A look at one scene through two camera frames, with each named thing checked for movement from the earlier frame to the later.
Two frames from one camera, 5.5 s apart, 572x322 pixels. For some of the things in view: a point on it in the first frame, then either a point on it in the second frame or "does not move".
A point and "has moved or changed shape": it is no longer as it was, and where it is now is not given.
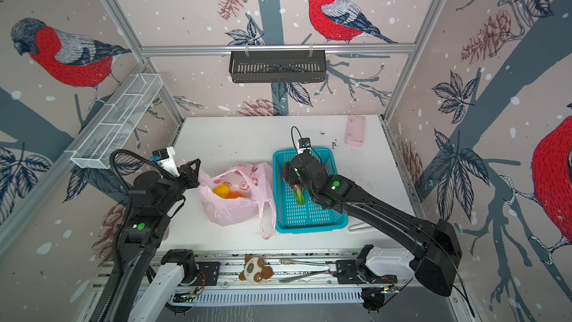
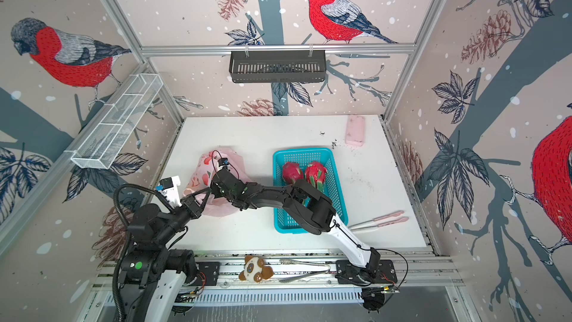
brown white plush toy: [255, 270] does not move
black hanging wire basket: [278, 66] does not move
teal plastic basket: [310, 217] does not move
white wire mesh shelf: [100, 147] does not move
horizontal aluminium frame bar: [329, 50] does not move
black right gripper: [291, 172] to [217, 188]
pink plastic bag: [233, 195] has moved or changed shape
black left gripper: [191, 176] to [193, 206]
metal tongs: [296, 261] does not move
